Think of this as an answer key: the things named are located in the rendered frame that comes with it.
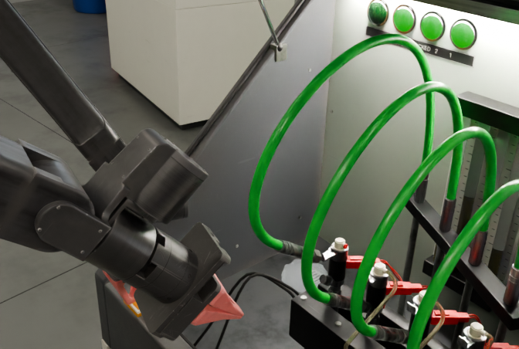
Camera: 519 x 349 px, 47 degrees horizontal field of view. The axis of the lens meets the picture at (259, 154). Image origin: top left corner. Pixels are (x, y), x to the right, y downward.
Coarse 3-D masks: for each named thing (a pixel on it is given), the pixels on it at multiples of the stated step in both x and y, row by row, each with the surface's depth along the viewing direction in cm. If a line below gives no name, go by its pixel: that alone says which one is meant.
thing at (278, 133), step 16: (352, 48) 78; (368, 48) 80; (416, 48) 86; (336, 64) 77; (320, 80) 76; (432, 80) 92; (304, 96) 75; (432, 96) 94; (288, 112) 75; (432, 112) 96; (432, 128) 98; (272, 144) 75; (256, 176) 75; (256, 192) 76; (256, 208) 77; (256, 224) 78; (272, 240) 81
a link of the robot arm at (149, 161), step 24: (144, 144) 51; (168, 144) 50; (120, 168) 51; (144, 168) 50; (168, 168) 51; (192, 168) 51; (96, 192) 51; (120, 192) 49; (144, 192) 51; (168, 192) 51; (192, 192) 53; (48, 216) 45; (72, 216) 46; (96, 216) 48; (168, 216) 52; (48, 240) 46; (72, 240) 47; (96, 240) 48
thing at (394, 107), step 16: (400, 96) 76; (416, 96) 76; (448, 96) 82; (384, 112) 74; (368, 128) 74; (352, 160) 73; (336, 176) 73; (336, 192) 73; (448, 192) 94; (320, 208) 73; (448, 208) 94; (320, 224) 73; (448, 224) 96; (304, 256) 74; (304, 272) 75; (336, 304) 82
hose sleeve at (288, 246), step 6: (282, 240) 84; (282, 246) 83; (288, 246) 84; (294, 246) 85; (300, 246) 87; (282, 252) 84; (288, 252) 85; (294, 252) 85; (300, 252) 86; (300, 258) 87
